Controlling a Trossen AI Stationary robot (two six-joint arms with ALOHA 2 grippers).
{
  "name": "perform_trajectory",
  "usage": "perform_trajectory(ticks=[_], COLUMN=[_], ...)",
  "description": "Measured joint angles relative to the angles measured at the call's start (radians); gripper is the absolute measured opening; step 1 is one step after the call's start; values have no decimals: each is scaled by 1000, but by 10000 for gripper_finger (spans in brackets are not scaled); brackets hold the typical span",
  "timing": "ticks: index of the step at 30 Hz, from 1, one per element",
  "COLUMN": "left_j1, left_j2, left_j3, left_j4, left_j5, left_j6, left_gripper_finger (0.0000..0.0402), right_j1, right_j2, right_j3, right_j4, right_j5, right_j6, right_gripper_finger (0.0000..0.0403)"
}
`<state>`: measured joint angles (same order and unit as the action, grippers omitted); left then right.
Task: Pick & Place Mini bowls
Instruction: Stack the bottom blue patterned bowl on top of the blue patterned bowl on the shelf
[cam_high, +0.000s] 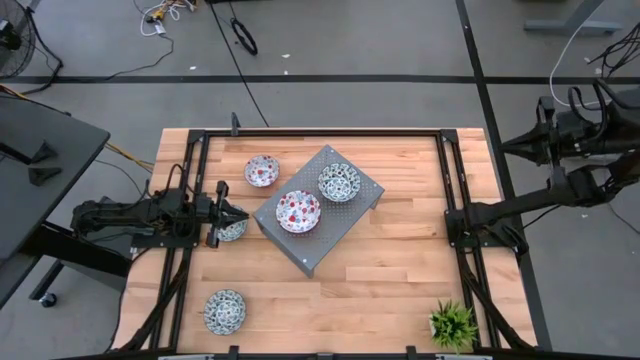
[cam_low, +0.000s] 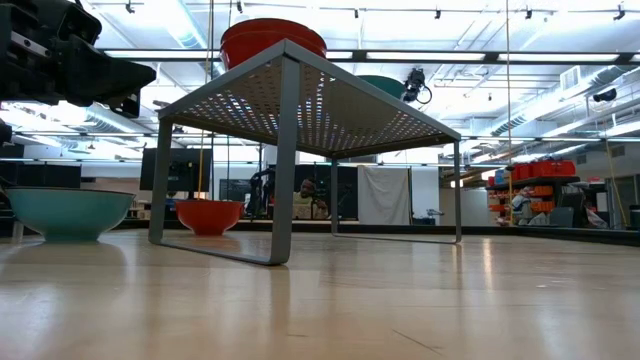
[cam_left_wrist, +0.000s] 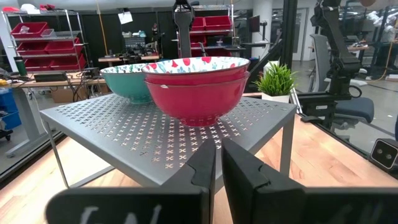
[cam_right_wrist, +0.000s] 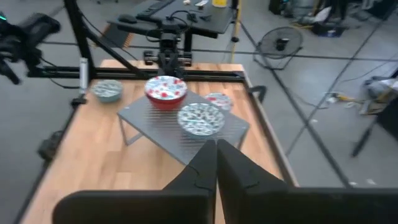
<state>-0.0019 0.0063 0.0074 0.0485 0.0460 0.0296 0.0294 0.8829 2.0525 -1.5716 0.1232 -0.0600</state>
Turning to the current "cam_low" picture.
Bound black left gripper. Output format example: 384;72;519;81
0;0;158;120

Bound teal floral ceramic bowl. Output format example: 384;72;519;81
4;187;136;244
355;74;407;100

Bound red floral ceramic bowl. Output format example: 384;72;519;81
220;30;329;71
220;18;329;41
174;199;246;237

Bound black partition panel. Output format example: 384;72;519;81
267;163;359;221
0;143;82;190

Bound grey perforated metal shelf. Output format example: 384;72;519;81
147;38;463;267

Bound person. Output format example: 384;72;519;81
292;178;331;221

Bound white hanging cloth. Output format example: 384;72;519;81
357;165;412;226

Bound storage rack with bins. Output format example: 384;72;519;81
483;159;584;227

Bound large red storage bin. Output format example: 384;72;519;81
529;159;577;178

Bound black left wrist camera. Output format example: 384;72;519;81
49;0;104;47

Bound yellow cable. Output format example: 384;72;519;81
197;0;215;201

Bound black overhead camera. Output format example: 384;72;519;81
402;67;434;106

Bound thin hanging cable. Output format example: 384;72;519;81
503;0;514;224

